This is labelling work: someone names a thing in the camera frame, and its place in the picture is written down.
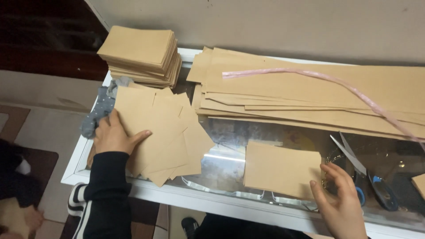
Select person's right hand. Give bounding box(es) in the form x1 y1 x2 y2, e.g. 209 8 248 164
309 162 368 239

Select blue black handled scissors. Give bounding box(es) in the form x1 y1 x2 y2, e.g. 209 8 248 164
330 131 399 212

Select pile of long brown strips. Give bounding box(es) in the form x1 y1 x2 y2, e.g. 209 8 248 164
186 46 425 142

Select fanned pile of brown sheets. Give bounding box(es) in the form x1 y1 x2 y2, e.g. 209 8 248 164
87 82 216 187

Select black white-striped trousers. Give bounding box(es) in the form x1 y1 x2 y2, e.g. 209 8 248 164
68 182 313 239

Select grey dotted cloth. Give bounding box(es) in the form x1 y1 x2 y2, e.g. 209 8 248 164
80 77 134 139

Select white framed glass table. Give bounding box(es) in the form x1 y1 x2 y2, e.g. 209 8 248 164
61 48 425 239

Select small stack of brown sheets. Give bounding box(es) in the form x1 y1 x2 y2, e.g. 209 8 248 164
243 141 322 200

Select tall stack of brown envelopes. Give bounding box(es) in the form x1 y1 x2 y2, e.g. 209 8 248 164
97 25 182 89

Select black shoe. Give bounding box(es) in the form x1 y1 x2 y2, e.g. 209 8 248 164
181 217 200 238

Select brown floor mat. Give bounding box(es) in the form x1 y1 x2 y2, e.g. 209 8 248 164
0 105 59 208

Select person's left hand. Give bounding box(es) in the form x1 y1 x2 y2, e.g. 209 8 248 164
94 109 153 156

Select single brown paper piece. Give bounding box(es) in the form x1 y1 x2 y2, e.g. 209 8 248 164
412 173 425 200

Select pink plastic string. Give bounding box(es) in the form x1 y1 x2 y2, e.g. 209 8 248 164
222 68 425 150

